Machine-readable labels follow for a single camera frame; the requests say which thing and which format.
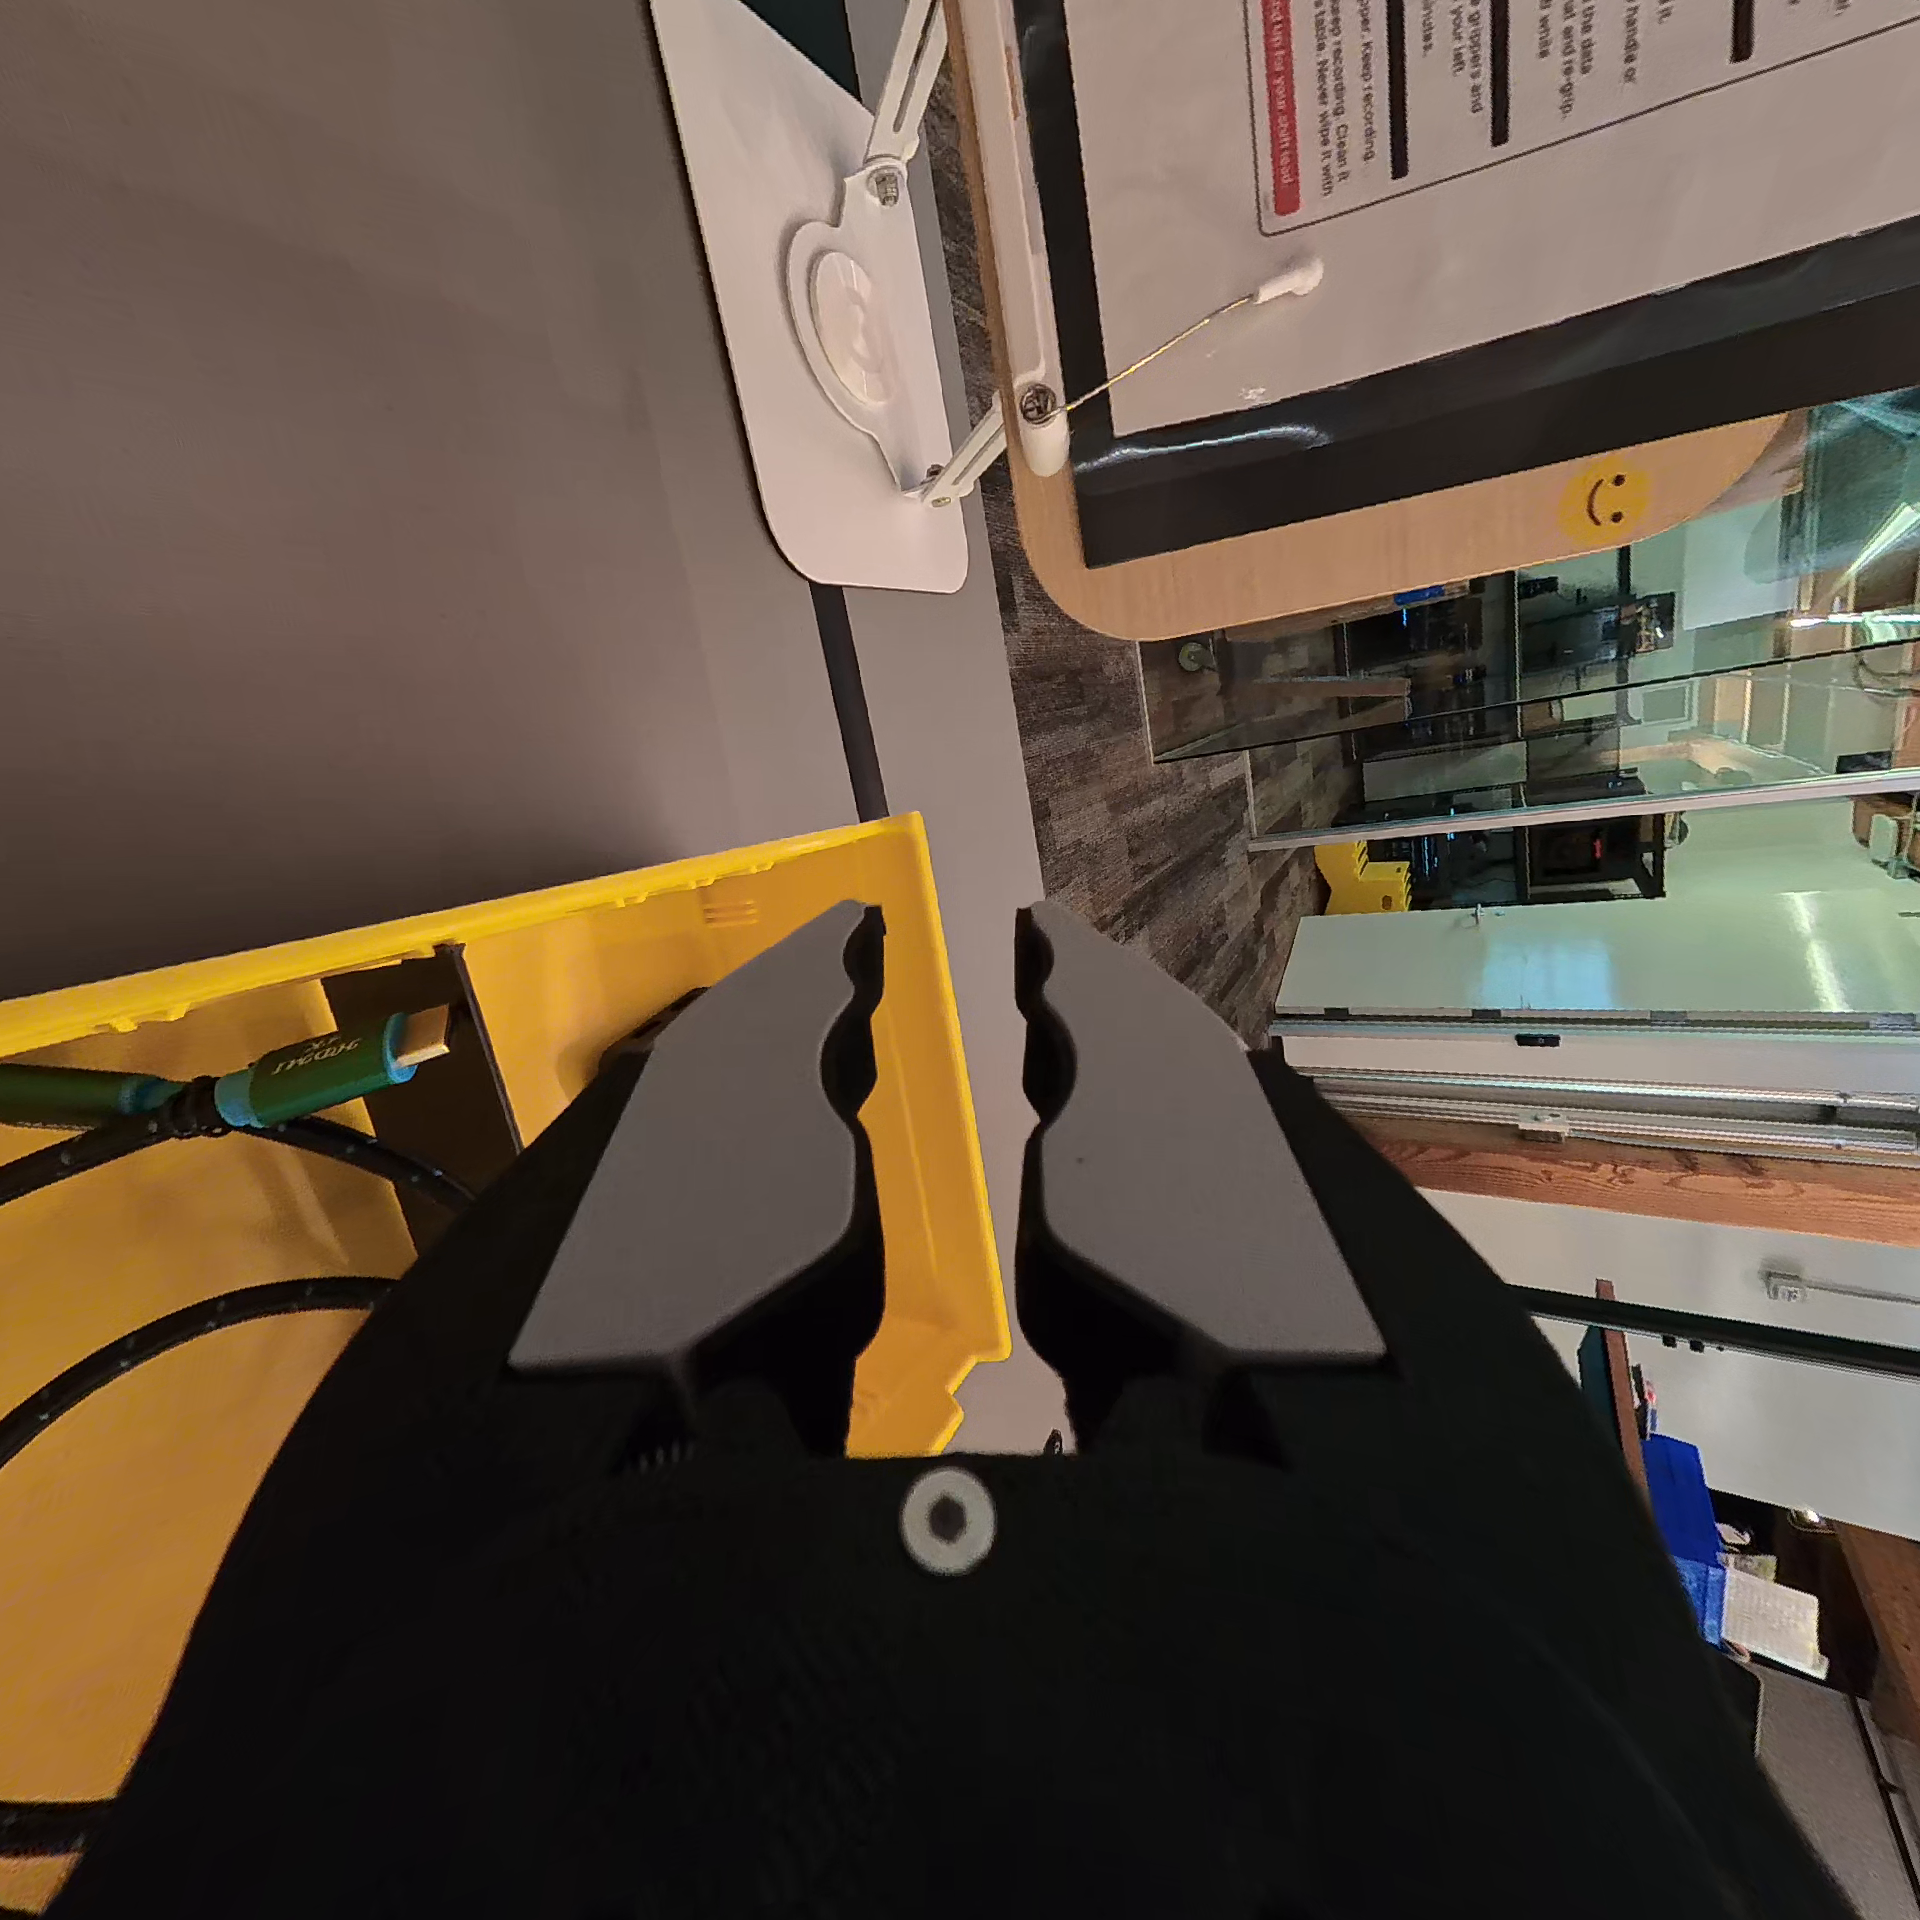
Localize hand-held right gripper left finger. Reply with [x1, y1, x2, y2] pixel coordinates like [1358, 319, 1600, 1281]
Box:
[503, 901, 889, 1383]

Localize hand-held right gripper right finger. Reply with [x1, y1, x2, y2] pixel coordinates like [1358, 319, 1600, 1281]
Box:
[1008, 897, 1393, 1375]

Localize yellow plastic bin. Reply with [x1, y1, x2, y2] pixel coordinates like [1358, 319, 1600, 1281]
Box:
[0, 809, 1018, 1914]

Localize black braided HDMI cable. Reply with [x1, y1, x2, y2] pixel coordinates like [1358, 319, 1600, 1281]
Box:
[0, 1001, 483, 1869]

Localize yellow bin stack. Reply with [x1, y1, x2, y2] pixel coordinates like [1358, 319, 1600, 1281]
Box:
[1313, 836, 1415, 922]

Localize wooden ceiling beam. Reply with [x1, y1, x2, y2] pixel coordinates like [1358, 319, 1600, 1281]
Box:
[1351, 1119, 1920, 1251]

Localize blue storage bin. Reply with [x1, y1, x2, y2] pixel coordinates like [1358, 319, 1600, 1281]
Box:
[1634, 1431, 1729, 1644]

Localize wooden document stand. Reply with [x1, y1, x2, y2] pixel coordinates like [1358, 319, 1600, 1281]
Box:
[648, 0, 1920, 648]

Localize yellow smiley sticker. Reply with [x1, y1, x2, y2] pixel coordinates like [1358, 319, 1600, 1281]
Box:
[1556, 461, 1654, 544]

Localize printed instruction sheet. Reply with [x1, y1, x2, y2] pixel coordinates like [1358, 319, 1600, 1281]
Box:
[1056, 0, 1920, 442]

